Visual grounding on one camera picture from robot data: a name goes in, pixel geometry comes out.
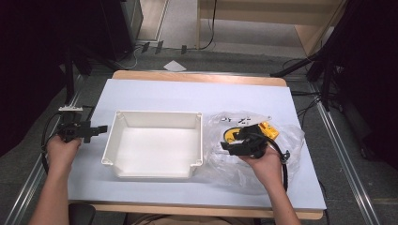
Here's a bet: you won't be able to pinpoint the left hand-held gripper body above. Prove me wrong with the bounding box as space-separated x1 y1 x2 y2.
57 105 92 144

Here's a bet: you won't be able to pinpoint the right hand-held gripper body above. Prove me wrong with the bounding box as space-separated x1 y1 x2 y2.
232 123 270 159

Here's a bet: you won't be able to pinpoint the yellow round object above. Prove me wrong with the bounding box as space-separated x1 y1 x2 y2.
222 127 242 145

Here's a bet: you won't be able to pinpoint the yellow block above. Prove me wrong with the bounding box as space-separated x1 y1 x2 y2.
258 120 281 141

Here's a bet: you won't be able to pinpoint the clear plastic bag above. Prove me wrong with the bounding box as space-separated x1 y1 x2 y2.
199 111 306 195

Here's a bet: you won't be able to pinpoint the person's right hand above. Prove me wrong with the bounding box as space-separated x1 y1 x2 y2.
238 145 284 189

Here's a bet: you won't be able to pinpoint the person's left hand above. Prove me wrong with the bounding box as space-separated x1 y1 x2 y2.
45 135 83 176

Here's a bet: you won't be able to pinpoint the white printed label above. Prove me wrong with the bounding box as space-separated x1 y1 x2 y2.
219 113 273 127

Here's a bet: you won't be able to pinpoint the black metal stand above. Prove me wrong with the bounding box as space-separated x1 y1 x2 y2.
61 46 83 107

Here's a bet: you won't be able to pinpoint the white plastic bin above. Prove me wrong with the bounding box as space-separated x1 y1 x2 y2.
100 109 205 180

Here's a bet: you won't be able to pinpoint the white board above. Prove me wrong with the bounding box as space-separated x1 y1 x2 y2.
67 78 328 211

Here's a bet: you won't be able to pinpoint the wooden table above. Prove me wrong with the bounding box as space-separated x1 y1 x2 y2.
89 69 325 220

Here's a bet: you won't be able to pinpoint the dark curtain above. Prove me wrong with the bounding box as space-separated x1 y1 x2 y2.
0 0 104 158
325 0 398 172

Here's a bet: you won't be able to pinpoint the black chair seat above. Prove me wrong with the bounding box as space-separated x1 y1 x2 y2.
68 202 97 225

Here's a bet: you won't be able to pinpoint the white paper sheet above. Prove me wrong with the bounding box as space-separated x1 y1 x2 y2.
162 59 188 72

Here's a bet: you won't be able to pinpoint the black tripod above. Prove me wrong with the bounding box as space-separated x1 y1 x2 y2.
269 43 342 113

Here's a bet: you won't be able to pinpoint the black cabinet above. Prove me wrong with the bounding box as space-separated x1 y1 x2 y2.
99 0 145 63

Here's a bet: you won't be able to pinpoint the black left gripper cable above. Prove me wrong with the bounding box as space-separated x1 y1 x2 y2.
40 112 64 174

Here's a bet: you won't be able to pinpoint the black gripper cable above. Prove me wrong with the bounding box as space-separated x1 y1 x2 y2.
40 112 64 174
265 136 291 192

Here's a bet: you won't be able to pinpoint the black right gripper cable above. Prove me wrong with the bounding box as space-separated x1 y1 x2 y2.
265 136 291 192

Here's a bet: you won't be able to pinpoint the black floor cables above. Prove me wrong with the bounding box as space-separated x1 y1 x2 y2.
290 89 324 129

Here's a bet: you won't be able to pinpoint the white floor cable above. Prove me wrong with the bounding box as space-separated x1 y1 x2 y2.
115 46 143 70

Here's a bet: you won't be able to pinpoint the black hanging cable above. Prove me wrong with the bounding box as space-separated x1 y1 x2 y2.
199 0 219 52

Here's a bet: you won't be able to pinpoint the wooden furniture frame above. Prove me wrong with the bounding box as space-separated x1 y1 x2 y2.
195 0 349 58

